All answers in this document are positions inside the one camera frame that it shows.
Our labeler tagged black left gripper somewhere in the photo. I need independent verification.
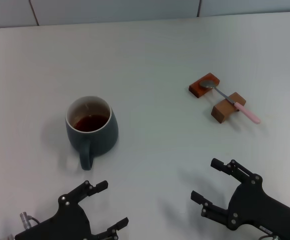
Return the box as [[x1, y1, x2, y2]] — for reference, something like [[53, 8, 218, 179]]
[[14, 180, 130, 240]]

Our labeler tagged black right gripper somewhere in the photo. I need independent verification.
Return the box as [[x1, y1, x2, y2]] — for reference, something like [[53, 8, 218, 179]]
[[190, 158, 290, 240]]

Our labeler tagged dark grey ceramic mug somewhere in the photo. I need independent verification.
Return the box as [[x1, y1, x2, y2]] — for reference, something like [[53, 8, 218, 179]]
[[64, 95, 120, 172]]

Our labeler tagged pink handled metal spoon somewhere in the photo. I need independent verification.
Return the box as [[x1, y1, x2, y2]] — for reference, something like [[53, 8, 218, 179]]
[[199, 79, 262, 124]]

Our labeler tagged light brown wooden block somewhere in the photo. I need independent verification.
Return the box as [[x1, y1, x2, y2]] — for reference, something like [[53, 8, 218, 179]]
[[210, 91, 247, 124]]

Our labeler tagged reddish brown wooden block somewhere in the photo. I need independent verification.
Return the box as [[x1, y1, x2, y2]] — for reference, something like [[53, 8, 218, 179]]
[[188, 72, 221, 100]]

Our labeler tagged left gripper connector cable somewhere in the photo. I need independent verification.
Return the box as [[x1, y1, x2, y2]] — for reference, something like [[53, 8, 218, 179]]
[[19, 211, 41, 230]]

